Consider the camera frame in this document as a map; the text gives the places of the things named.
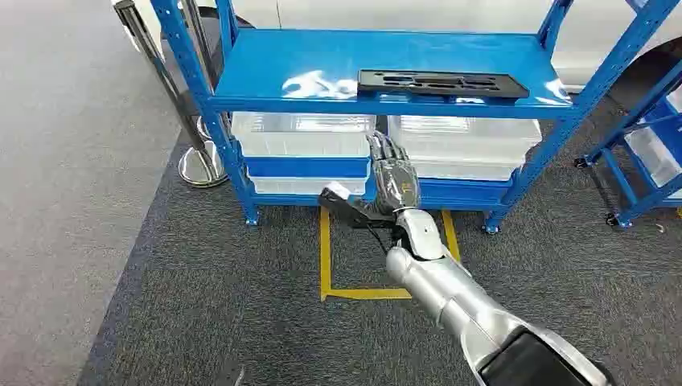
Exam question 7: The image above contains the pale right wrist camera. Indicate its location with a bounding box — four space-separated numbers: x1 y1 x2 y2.
318 182 398 230

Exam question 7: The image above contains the yellow floor tape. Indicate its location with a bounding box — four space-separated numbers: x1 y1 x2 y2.
319 206 462 302

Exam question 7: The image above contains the black plastic plate frame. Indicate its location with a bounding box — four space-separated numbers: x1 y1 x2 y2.
356 69 531 101

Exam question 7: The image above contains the clear plastic storage bin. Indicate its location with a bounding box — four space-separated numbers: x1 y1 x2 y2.
624 84 682 199
249 175 368 196
388 114 543 183
232 112 377 158

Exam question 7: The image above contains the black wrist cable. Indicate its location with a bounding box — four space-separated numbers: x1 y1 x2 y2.
366 222 394 256

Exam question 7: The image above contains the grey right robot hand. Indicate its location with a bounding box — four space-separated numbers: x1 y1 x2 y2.
366 130 422 216

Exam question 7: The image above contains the chrome stanchion post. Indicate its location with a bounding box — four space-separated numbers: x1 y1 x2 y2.
113 0 230 188
181 0 220 141

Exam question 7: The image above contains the blue metal shelf rack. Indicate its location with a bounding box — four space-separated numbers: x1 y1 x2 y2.
150 0 682 236
574 58 682 229

